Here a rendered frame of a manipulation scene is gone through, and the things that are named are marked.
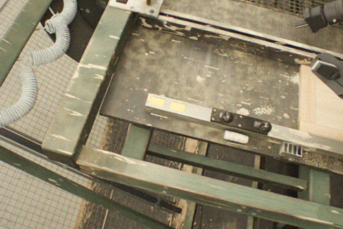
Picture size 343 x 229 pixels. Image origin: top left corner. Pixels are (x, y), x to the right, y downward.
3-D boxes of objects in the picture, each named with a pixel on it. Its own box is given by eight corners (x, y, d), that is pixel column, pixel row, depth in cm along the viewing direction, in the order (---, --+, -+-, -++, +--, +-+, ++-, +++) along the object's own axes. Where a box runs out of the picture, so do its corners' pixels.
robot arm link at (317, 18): (314, 23, 137) (342, 14, 129) (314, 39, 132) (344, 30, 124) (302, 3, 130) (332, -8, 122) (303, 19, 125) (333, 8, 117)
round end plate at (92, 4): (145, 96, 175) (5, 10, 139) (139, 100, 179) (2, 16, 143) (177, -2, 215) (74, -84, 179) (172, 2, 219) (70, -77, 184)
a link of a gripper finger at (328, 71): (320, 58, 64) (336, 66, 67) (310, 71, 66) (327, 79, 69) (325, 63, 63) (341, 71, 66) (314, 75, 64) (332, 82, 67)
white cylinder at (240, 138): (222, 139, 109) (245, 145, 109) (224, 136, 107) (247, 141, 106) (224, 132, 111) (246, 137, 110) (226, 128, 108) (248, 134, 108)
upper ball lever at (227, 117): (226, 123, 109) (233, 125, 96) (215, 120, 109) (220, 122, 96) (229, 112, 109) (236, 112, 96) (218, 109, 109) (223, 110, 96)
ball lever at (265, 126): (260, 131, 108) (271, 135, 95) (250, 128, 109) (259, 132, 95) (263, 120, 109) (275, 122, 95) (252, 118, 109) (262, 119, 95)
